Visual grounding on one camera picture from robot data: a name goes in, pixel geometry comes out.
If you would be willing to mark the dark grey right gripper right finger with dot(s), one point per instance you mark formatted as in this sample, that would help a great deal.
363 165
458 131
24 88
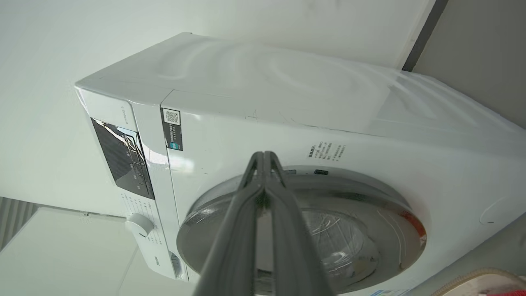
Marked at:
294 246

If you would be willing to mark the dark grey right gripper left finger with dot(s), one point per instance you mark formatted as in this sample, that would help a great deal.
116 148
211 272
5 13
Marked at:
230 246

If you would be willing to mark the round chrome washing machine door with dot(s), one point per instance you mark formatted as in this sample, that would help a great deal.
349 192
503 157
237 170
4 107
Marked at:
361 230

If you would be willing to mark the white front-load washing machine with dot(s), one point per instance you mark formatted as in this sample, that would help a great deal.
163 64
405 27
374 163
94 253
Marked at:
263 98

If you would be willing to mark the white round selector knob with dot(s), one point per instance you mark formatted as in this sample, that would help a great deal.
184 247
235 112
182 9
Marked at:
139 224

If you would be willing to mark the black QR code sticker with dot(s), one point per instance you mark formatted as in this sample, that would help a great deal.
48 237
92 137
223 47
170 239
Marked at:
172 129

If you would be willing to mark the black glossy control display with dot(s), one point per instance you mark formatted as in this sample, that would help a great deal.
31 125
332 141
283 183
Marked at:
121 158

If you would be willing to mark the white cabinet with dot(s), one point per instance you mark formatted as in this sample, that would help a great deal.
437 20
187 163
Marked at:
65 255

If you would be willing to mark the grey ribbed radiator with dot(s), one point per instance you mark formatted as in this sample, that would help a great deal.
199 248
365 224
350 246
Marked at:
14 218

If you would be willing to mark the dark grey door frame strip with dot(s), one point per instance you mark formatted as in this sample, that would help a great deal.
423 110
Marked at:
425 35

